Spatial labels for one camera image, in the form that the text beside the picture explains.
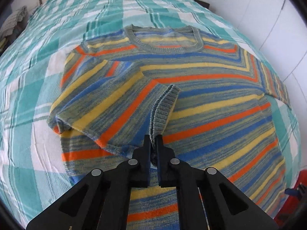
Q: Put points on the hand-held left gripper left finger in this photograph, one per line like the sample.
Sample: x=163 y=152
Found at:
x=146 y=153

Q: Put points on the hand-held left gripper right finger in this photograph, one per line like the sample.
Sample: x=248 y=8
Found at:
x=161 y=153

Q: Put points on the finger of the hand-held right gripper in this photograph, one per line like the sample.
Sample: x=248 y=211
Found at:
x=290 y=191

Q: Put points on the striped knitted sweater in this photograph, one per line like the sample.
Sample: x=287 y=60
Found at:
x=203 y=100

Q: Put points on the pile of folded clothes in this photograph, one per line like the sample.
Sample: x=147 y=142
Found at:
x=13 y=21

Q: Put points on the red plastic object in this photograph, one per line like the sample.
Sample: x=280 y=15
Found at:
x=286 y=210

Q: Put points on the teal checked bed blanket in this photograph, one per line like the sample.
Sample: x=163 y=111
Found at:
x=36 y=100

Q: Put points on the dark bedside table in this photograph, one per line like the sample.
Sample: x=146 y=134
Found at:
x=202 y=3

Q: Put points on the white wardrobe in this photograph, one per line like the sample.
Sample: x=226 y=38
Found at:
x=263 y=28

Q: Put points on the yellow-green cloth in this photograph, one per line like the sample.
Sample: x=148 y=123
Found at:
x=3 y=45

